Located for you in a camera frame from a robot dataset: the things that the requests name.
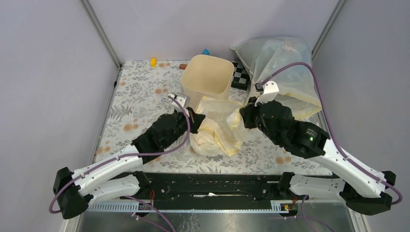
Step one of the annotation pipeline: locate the beige plastic trash bin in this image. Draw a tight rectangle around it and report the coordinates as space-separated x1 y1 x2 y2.
181 55 234 109

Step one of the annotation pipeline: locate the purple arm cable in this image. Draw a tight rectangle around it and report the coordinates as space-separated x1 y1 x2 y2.
48 94 192 215
255 61 404 205

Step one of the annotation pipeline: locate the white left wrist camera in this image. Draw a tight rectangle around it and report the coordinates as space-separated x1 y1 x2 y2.
167 93 190 111

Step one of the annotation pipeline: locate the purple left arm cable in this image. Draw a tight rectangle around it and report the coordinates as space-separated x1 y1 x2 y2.
48 94 192 215

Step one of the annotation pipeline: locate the brown cylinder block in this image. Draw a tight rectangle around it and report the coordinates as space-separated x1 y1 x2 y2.
179 64 187 70

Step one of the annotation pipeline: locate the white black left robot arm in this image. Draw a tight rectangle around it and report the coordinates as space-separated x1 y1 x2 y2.
49 107 205 219

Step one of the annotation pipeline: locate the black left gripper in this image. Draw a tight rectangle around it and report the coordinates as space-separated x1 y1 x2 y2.
164 107 206 148

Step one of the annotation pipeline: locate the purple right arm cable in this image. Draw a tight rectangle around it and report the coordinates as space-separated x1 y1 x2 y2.
255 61 404 205

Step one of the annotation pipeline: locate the black white checkerboard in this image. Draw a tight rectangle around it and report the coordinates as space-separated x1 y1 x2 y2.
231 61 250 90

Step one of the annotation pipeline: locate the large bag of trash bags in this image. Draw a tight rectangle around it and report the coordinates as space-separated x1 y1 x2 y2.
231 36 322 120

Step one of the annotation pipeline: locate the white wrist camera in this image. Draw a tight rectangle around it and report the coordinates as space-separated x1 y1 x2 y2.
255 81 279 106
167 93 190 111

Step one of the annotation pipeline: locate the yellow translucent trash bag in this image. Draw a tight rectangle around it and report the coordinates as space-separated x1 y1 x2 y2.
190 96 246 157

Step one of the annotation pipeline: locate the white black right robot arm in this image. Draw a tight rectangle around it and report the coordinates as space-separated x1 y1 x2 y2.
239 97 396 216

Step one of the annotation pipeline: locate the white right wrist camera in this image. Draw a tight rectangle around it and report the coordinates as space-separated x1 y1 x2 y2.
255 81 279 106

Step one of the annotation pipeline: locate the floral patterned table mat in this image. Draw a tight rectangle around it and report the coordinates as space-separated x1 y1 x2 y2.
94 61 331 175

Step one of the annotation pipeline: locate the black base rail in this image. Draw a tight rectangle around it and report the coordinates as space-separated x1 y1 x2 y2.
120 172 343 211

